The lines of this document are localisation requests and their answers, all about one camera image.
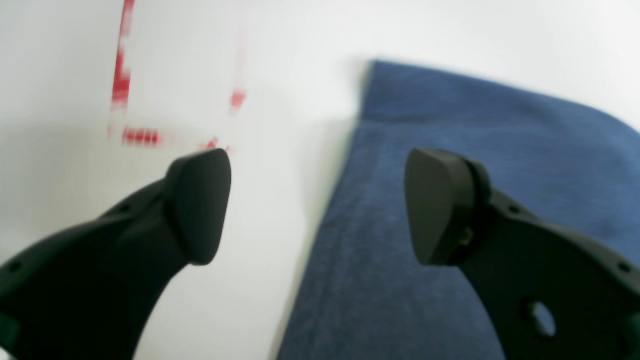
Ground dark blue t-shirt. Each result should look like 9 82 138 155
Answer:
277 60 640 360

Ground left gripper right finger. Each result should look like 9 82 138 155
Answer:
404 148 640 360

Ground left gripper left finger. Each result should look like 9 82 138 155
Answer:
0 148 232 360

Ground red tape rectangle marking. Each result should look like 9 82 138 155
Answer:
108 0 247 152

